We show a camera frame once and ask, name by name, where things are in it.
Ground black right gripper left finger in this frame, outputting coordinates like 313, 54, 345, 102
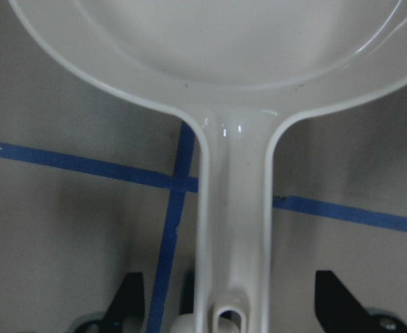
110, 272, 144, 332

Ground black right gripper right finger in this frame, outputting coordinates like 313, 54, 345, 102
315, 271, 367, 332

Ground white hand brush black bristles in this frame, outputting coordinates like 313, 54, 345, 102
173, 306, 198, 333

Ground white plastic dustpan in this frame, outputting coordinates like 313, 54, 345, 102
11, 1, 407, 332

